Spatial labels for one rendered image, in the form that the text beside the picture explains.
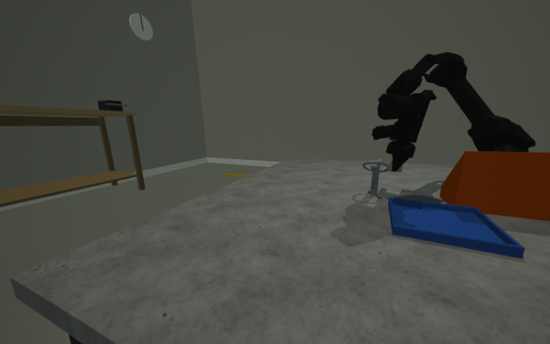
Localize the blue tray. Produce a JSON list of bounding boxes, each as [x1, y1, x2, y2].
[[388, 197, 525, 258]]

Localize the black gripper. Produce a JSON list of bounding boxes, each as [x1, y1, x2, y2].
[[386, 118, 423, 171]]

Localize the grey t-shaped steel stake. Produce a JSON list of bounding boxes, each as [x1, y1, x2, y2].
[[371, 163, 381, 196]]

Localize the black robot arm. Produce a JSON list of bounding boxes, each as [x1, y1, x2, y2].
[[372, 52, 535, 152]]

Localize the grey metal ring with tab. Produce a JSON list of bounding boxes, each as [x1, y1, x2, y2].
[[362, 161, 402, 173]]

